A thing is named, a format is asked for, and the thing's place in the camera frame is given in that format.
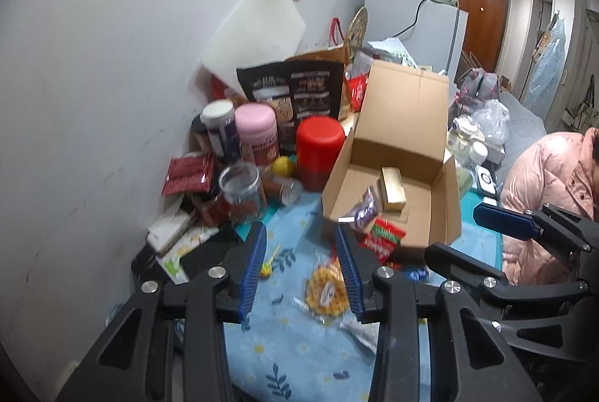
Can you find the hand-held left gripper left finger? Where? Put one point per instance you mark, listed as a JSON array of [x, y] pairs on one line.
[[255, 273]]

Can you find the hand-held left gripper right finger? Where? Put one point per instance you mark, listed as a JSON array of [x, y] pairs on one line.
[[348, 275]]

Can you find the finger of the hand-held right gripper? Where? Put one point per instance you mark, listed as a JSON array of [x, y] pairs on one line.
[[461, 264], [503, 220]]

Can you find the brown cardboard box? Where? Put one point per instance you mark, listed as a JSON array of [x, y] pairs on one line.
[[397, 112]]

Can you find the yellow stick lollipop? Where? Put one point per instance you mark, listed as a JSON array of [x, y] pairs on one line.
[[266, 273]]

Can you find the yellow waffle snack packet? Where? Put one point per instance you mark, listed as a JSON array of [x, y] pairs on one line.
[[323, 289]]

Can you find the white square device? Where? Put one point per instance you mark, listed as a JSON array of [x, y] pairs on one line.
[[486, 182]]

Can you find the red green snack packet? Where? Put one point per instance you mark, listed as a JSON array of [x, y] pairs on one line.
[[381, 238]]

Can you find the pink puffer jacket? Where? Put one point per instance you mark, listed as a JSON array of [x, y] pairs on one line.
[[543, 177]]

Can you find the purple snack packet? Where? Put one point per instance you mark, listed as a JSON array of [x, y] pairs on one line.
[[365, 210]]

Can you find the small white jar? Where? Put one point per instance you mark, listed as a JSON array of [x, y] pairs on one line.
[[479, 151]]

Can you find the jar with red contents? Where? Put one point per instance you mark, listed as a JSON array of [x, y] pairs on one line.
[[213, 210]]

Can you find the blue floral tablecloth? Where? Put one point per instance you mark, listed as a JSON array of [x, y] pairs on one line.
[[290, 346]]

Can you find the small clear glass jar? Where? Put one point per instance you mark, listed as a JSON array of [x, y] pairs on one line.
[[285, 191]]

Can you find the white booklet stack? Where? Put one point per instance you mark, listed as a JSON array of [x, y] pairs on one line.
[[173, 229]]

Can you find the gold rectangular box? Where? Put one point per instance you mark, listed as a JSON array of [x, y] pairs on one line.
[[393, 189]]

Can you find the white ceramic teapot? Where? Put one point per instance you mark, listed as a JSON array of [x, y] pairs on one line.
[[467, 128]]

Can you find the clear plastic bag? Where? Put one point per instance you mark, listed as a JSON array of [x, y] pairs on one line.
[[493, 121]]

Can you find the yellow lemon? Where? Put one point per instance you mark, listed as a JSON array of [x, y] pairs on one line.
[[283, 166]]

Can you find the dark red flat packet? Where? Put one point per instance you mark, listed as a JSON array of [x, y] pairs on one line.
[[187, 175]]

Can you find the red plastic canister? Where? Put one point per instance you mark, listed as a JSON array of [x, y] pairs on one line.
[[320, 149]]

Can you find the floral fabric bag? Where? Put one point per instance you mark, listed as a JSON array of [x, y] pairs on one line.
[[479, 86]]

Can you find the pink lidded canister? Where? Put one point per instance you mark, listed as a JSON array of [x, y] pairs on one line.
[[256, 130]]

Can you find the dark jar white lid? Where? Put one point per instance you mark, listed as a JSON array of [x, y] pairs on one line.
[[219, 121]]

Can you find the light blue hanging plastic bag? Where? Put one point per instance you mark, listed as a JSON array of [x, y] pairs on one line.
[[547, 60]]

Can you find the red white snack bag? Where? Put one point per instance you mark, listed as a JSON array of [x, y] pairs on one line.
[[358, 93]]

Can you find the black printed snack bag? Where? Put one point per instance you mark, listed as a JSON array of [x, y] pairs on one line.
[[309, 93]]

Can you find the brown wooden door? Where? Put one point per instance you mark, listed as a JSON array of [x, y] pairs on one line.
[[484, 18]]

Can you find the pile of white papers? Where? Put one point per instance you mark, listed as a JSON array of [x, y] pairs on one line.
[[388, 51]]

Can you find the white refrigerator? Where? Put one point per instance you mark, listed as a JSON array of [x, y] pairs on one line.
[[421, 23]]

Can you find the white foam sheet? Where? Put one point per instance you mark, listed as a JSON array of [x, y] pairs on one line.
[[252, 37]]

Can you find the woven round tray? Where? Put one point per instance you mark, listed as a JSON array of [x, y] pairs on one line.
[[355, 32]]

